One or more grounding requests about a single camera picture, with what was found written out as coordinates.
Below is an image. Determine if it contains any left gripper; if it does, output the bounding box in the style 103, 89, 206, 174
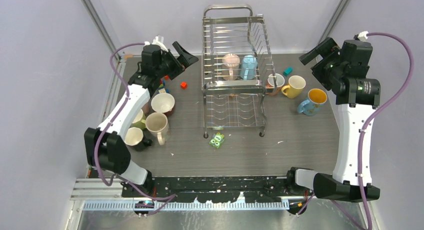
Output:
156, 42, 198, 80

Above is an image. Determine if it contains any pink upside-down cup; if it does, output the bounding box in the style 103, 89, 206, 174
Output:
222, 53, 241, 81

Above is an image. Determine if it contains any yellow cup tier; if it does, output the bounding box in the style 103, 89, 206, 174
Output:
281, 75, 306, 99

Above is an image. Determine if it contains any dark red mug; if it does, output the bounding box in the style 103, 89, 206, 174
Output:
150, 92, 175, 116

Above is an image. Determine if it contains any blue upside-down cup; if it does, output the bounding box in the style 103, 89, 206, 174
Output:
296, 88, 328, 116

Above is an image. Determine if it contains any metal dish rack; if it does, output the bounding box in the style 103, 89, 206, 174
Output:
201, 3, 277, 138

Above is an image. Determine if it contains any salmon pink mug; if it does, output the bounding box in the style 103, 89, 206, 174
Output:
266, 73, 285, 96

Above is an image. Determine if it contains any beige cup tier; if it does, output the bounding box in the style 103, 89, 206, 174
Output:
145, 112, 171, 146

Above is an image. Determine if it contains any yellow mug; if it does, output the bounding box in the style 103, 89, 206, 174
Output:
130, 109, 146, 130

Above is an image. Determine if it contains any black mug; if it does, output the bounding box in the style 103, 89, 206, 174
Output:
124, 127, 153, 152

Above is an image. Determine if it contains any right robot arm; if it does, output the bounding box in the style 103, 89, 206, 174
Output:
285, 37, 382, 203

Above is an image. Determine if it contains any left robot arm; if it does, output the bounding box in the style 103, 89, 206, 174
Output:
83, 40, 199, 197

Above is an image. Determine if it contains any orange round block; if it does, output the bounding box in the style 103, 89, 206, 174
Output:
180, 81, 188, 90

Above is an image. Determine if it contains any teal block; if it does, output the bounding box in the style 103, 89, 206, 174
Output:
282, 67, 293, 77

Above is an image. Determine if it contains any light blue mug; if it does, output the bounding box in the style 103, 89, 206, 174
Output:
240, 55, 258, 80

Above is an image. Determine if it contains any green owl toy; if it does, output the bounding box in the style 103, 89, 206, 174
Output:
209, 132, 225, 149

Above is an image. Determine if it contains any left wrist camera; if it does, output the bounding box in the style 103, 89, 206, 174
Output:
151, 35, 169, 52

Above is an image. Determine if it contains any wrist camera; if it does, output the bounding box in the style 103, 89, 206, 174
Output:
353, 31, 369, 42
151, 35, 169, 52

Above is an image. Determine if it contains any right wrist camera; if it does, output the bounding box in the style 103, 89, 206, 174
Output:
353, 31, 369, 42

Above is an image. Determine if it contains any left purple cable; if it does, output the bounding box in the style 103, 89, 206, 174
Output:
93, 42, 176, 216

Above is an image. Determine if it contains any purple cable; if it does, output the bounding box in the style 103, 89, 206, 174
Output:
93, 42, 176, 216
331, 32, 415, 230

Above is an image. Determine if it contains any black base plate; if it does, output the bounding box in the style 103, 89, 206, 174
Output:
138, 175, 312, 203

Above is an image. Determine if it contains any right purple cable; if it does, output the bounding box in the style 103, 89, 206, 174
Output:
331, 32, 415, 230

